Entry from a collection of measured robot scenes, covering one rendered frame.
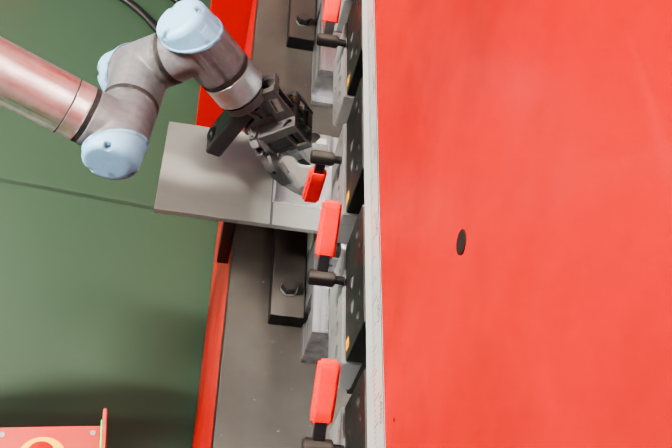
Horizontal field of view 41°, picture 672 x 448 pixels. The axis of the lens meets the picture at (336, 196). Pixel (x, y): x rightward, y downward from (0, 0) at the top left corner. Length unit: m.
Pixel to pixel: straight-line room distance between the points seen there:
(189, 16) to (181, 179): 0.32
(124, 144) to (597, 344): 0.81
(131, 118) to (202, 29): 0.15
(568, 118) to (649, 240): 0.11
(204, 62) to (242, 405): 0.50
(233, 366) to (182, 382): 0.96
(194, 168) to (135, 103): 0.27
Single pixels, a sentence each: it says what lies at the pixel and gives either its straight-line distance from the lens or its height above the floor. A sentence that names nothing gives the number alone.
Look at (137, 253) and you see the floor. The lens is 2.52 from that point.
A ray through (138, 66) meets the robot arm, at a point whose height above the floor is 1.23.
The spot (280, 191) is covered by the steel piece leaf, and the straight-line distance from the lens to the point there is 1.40.
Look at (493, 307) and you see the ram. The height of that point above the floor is 1.66.
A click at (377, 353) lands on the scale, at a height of 1.39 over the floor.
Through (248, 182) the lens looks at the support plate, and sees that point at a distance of 1.41.
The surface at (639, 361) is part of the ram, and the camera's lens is 0.38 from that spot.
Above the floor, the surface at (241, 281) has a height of 0.87.
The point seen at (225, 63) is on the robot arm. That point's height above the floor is 1.26.
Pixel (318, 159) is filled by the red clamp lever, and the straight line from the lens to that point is 1.13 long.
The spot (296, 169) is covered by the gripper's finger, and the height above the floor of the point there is 1.08.
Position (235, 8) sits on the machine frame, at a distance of 2.29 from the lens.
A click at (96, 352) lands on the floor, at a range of 2.36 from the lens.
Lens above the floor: 2.09
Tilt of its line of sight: 50 degrees down
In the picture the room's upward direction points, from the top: 19 degrees clockwise
